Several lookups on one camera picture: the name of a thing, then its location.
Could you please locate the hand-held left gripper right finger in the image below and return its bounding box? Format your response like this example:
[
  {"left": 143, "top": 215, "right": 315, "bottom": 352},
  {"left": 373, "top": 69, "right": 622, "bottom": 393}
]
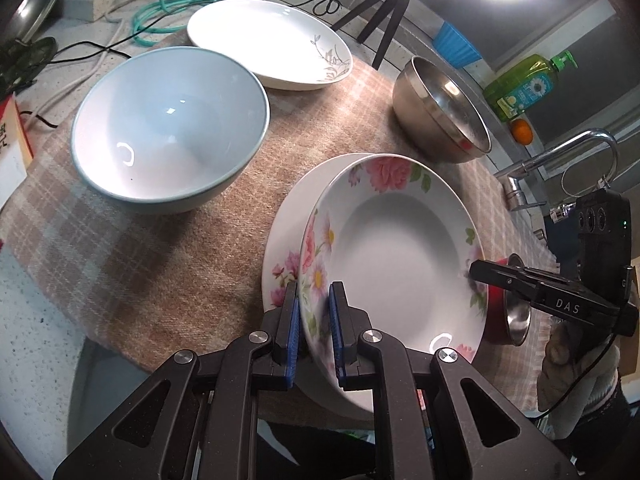
[{"left": 327, "top": 281, "right": 593, "bottom": 480}]

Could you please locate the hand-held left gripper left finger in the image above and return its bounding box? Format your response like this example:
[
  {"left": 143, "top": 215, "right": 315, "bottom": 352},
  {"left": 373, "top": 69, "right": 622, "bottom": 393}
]
[{"left": 52, "top": 282, "right": 301, "bottom": 480}]

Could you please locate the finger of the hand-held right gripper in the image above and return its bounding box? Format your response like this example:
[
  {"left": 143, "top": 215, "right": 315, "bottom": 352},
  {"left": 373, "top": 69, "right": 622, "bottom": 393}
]
[{"left": 469, "top": 259, "right": 540, "bottom": 307}]

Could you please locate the red bowl steel inside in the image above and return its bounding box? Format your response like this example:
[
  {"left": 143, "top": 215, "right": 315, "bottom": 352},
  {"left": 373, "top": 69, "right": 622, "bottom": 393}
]
[{"left": 480, "top": 254, "right": 533, "bottom": 347}]

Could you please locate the pink floral plate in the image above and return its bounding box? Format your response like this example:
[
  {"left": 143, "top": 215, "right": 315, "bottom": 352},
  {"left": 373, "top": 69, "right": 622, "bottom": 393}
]
[
  {"left": 261, "top": 152, "right": 377, "bottom": 423},
  {"left": 299, "top": 154, "right": 487, "bottom": 413}
]

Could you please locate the stainless steel bowl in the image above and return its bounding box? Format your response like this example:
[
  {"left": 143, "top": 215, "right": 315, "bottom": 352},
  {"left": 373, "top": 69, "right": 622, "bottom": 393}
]
[{"left": 392, "top": 56, "right": 493, "bottom": 164}]

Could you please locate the light blue bowl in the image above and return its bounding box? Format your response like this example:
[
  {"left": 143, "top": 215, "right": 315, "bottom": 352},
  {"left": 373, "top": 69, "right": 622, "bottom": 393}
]
[{"left": 70, "top": 46, "right": 271, "bottom": 216}]

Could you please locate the white plate grey floral print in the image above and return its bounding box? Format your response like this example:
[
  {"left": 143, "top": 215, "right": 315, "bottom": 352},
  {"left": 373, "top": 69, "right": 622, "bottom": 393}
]
[{"left": 186, "top": 0, "right": 354, "bottom": 92}]

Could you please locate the person's right forearm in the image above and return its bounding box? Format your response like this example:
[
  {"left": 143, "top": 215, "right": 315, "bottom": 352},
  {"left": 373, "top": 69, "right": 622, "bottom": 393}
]
[{"left": 552, "top": 375, "right": 640, "bottom": 456}]

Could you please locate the person's right hand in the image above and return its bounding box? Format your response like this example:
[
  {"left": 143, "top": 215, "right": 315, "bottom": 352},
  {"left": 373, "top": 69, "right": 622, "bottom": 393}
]
[{"left": 539, "top": 317, "right": 618, "bottom": 411}]

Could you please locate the chrome faucet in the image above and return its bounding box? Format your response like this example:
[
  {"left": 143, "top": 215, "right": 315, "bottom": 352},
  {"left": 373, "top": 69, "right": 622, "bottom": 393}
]
[{"left": 495, "top": 129, "right": 620, "bottom": 211}]

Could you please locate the orange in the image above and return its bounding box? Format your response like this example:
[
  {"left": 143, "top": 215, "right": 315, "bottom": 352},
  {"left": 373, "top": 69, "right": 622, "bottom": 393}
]
[{"left": 511, "top": 119, "right": 534, "bottom": 146}]

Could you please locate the beige plaid cloth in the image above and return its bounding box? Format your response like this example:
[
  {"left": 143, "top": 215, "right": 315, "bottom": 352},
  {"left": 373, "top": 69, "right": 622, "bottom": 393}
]
[{"left": 0, "top": 25, "right": 561, "bottom": 421}]

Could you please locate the green dish soap bottle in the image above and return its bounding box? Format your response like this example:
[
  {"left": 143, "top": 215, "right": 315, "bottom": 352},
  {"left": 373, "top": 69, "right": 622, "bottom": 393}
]
[{"left": 482, "top": 50, "right": 579, "bottom": 123}]

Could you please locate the blue ribbed cup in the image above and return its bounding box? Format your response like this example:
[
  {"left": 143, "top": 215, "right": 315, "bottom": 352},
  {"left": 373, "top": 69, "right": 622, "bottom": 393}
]
[{"left": 432, "top": 22, "right": 482, "bottom": 68}]

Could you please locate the black tripod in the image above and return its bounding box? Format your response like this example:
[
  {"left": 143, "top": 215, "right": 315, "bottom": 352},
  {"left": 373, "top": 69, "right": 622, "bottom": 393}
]
[{"left": 331, "top": 0, "right": 426, "bottom": 71}]

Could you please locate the red and white box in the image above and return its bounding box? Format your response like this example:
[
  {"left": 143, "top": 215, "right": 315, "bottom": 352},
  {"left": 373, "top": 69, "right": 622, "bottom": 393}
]
[{"left": 0, "top": 96, "right": 36, "bottom": 211}]

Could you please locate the glass pot lid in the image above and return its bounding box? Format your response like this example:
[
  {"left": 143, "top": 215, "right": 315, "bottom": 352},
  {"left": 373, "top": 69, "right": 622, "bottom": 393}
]
[{"left": 0, "top": 0, "right": 71, "bottom": 46}]

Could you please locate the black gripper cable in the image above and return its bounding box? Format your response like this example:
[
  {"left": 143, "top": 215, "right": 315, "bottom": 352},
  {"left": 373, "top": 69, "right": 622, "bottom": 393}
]
[{"left": 542, "top": 305, "right": 632, "bottom": 416}]

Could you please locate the black cable with controller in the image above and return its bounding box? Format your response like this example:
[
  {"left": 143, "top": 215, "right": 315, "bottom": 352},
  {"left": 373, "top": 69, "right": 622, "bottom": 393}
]
[{"left": 22, "top": 0, "right": 388, "bottom": 128}]

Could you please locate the white cable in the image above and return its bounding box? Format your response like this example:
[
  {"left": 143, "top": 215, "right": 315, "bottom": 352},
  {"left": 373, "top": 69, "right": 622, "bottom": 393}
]
[{"left": 20, "top": 0, "right": 221, "bottom": 126}]

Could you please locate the teal cable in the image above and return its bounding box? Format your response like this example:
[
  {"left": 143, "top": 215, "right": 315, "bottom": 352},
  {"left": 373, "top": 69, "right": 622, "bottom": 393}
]
[{"left": 131, "top": 0, "right": 251, "bottom": 48}]

